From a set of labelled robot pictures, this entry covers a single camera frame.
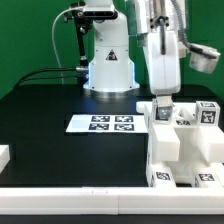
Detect white paper tag sheet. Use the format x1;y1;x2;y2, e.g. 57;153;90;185
66;114;147;133

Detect grey braided cable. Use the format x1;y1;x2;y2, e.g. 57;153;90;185
169;0;218;59

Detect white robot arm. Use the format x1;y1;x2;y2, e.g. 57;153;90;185
81;0;186;119

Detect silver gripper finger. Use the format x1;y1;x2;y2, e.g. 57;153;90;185
157;95;172;115

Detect white tagged cube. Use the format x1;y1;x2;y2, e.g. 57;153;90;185
195;101;220;126
152;98;173;123

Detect white chair seat part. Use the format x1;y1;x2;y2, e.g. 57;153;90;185
170;118;196;184

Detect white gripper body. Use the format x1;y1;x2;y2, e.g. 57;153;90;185
143;31;181;95

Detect black cables on table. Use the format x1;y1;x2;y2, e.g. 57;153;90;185
14;66;89;88

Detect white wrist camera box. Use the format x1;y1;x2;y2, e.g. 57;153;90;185
190;44;220;74

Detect white left fence bar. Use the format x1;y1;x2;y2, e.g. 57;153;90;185
0;145;10;173

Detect black camera stand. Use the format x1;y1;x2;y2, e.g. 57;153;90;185
64;0;118;85

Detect white front fence bar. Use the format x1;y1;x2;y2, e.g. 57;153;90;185
0;187;224;215

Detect white chair side plank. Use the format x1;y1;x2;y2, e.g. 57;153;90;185
196;126;224;177
135;100;181;188

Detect white chair side plank front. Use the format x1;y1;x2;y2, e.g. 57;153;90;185
135;100;181;188

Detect white thin cable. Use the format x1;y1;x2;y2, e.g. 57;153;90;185
51;7;79;85

